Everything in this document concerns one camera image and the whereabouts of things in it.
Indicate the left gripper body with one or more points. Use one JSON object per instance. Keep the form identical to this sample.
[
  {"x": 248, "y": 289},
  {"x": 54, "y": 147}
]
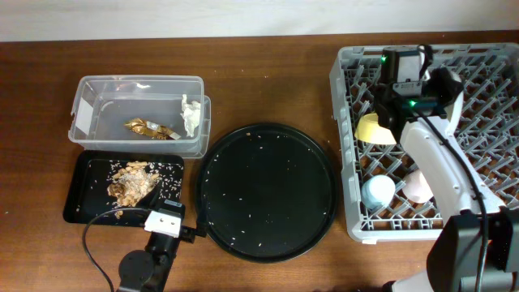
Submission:
[{"x": 186, "y": 234}]

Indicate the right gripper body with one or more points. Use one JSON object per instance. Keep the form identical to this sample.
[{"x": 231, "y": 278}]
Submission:
[{"x": 427, "y": 92}]

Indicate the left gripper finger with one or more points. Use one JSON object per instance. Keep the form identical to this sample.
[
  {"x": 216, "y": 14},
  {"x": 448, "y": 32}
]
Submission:
[
  {"x": 202, "y": 218},
  {"x": 150, "y": 200}
]

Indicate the food scraps with rice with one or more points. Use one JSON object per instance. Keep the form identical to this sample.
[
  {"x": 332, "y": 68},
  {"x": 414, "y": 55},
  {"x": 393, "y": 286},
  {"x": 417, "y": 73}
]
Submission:
[{"x": 130, "y": 184}]

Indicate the yellow bowl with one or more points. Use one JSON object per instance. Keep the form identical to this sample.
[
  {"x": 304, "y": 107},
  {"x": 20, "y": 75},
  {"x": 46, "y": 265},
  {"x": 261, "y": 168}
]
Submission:
[{"x": 368, "y": 130}]

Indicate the gold foil wrapper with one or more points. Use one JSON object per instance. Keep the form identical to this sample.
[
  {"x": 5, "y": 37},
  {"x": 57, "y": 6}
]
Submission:
[{"x": 150, "y": 129}]

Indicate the pink cup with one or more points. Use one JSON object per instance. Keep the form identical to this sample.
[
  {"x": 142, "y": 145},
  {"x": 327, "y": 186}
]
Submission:
[{"x": 416, "y": 187}]

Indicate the blue cup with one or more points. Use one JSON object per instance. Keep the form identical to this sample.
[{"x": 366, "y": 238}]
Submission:
[{"x": 377, "y": 192}]

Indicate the white napkin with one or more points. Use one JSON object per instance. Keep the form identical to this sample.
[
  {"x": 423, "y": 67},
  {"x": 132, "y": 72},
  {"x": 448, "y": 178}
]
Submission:
[{"x": 191, "y": 115}]

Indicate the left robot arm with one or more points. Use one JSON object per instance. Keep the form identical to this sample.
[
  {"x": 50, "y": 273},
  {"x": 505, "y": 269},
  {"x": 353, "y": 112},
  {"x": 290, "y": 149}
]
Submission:
[{"x": 148, "y": 269}]

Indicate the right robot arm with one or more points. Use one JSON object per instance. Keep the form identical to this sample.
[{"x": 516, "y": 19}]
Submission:
[{"x": 477, "y": 250}]

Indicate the grey dishwasher rack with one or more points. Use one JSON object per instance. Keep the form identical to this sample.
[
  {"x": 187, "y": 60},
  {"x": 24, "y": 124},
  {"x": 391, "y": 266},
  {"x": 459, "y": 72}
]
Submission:
[{"x": 487, "y": 133}]

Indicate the black rectangular tray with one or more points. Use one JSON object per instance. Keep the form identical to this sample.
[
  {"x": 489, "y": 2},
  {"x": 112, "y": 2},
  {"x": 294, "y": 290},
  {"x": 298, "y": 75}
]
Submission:
[{"x": 88, "y": 196}]

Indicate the round black serving tray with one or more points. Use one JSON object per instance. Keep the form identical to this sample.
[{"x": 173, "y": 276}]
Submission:
[{"x": 267, "y": 193}]

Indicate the clear plastic bin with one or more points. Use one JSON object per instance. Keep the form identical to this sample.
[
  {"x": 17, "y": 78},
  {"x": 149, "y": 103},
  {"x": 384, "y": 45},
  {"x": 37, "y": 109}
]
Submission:
[{"x": 166, "y": 114}]

